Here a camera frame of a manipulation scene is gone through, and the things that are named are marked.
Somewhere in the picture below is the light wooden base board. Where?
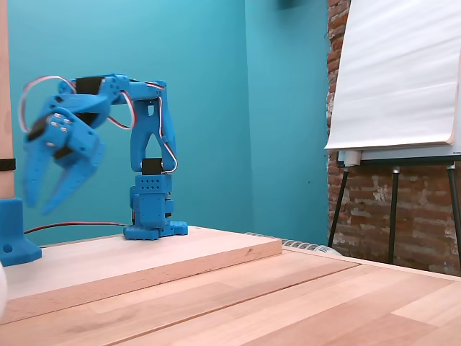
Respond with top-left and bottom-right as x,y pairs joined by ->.
0,226 -> 283,325

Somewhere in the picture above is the white radiator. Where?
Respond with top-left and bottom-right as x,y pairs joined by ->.
246,231 -> 341,257

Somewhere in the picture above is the black flipchart easel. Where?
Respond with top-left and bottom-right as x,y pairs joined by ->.
327,146 -> 461,266

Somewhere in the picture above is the white flipchart paper pad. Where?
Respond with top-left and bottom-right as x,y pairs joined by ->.
323,0 -> 461,151

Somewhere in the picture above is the red black cable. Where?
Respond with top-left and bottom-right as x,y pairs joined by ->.
23,221 -> 133,236

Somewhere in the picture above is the red white black servo wire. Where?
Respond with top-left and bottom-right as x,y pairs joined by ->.
107,89 -> 140,131
18,74 -> 75,136
146,81 -> 179,177

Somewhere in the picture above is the blue printed post mount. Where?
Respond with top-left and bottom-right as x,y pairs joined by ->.
0,197 -> 43,268

